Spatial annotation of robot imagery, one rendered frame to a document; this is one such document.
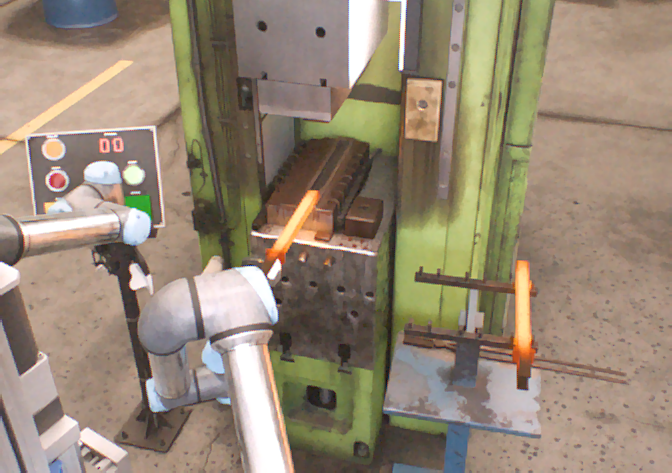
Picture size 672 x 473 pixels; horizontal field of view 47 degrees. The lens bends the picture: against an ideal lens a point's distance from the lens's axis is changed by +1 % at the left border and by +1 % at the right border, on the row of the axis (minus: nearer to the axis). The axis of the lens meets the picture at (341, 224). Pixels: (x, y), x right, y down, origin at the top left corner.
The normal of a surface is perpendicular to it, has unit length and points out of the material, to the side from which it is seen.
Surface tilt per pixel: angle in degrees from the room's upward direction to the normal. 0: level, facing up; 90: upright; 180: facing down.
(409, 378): 0
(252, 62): 90
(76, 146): 60
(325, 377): 90
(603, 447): 0
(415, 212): 90
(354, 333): 90
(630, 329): 0
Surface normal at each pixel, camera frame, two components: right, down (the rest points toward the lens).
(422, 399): 0.00, -0.83
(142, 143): 0.14, 0.07
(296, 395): -0.28, 0.54
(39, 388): 0.83, 0.31
